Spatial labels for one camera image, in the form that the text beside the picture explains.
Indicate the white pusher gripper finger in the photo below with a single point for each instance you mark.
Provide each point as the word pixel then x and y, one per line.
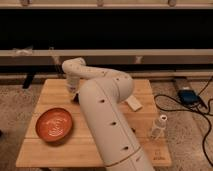
pixel 73 96

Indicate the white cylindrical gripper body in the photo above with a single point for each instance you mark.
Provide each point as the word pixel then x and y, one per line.
pixel 72 88

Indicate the black eraser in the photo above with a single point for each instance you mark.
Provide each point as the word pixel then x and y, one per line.
pixel 76 99

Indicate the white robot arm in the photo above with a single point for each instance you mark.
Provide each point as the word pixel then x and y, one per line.
pixel 100 90

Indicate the orange round plate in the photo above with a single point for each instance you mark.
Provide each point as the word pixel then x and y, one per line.
pixel 54 125

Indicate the light wooden block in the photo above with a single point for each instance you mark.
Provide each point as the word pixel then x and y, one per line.
pixel 134 103

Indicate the blue power adapter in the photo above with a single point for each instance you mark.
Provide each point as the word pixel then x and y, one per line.
pixel 188 96

